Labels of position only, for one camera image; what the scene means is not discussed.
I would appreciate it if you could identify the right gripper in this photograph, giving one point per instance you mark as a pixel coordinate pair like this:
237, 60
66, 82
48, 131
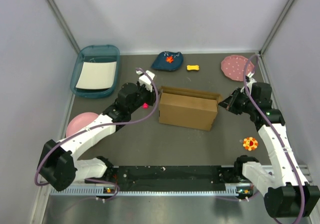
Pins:
229, 103

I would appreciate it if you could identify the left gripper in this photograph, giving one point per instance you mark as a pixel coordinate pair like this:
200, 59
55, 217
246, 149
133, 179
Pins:
152, 95

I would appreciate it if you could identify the brown cardboard box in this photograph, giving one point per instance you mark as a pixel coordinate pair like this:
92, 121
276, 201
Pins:
188, 108

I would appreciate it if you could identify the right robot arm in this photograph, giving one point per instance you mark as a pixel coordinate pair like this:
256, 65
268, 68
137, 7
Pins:
286, 192

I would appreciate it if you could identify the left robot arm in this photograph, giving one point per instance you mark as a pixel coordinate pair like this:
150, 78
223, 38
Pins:
60, 164

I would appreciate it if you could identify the pink dotted plate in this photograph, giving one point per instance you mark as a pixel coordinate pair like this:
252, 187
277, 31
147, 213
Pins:
233, 67

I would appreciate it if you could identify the dark blue fish dish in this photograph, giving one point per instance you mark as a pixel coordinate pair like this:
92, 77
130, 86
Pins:
168, 61

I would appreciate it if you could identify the orange yellow flower charm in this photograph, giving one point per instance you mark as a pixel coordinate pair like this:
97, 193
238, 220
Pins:
249, 143

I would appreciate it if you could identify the yellow bone sponge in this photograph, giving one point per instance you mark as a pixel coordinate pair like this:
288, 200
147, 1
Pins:
192, 68

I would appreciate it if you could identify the white paper sheet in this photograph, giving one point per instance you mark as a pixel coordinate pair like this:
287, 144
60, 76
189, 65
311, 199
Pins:
96, 76

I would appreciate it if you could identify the teal plastic bin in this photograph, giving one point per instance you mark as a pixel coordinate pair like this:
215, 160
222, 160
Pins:
95, 54

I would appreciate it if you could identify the plain pink plate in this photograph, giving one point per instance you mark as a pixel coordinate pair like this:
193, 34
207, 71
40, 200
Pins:
79, 122

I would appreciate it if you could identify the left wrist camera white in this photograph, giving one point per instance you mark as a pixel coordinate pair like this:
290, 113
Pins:
144, 79

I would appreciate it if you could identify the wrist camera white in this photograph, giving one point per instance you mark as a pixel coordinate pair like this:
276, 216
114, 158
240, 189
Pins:
249, 78
144, 79

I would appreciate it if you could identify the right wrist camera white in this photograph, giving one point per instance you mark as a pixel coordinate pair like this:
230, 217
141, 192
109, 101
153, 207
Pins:
249, 78

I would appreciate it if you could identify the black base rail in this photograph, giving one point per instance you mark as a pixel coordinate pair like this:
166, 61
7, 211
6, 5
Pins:
175, 178

